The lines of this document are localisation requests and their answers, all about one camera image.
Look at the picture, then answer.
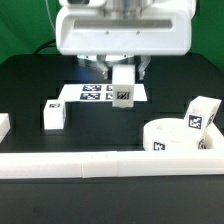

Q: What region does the black cable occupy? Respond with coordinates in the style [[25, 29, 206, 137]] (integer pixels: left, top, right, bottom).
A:
[[32, 39, 58, 56]]

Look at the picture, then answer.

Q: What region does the white U-shaped fence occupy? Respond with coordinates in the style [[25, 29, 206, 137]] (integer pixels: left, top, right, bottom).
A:
[[0, 113, 224, 180]]

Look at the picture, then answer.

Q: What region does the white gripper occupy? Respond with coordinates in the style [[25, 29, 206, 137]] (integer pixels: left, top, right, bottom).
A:
[[56, 0, 197, 80]]

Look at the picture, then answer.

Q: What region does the white marker sheet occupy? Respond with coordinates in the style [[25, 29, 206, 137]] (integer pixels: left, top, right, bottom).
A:
[[59, 84, 147, 102]]

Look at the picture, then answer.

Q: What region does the grey thin cable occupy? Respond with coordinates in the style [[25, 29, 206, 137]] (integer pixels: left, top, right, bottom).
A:
[[44, 0, 58, 38]]

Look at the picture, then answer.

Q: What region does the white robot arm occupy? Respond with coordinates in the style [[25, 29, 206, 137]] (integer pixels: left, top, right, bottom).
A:
[[56, 0, 197, 77]]

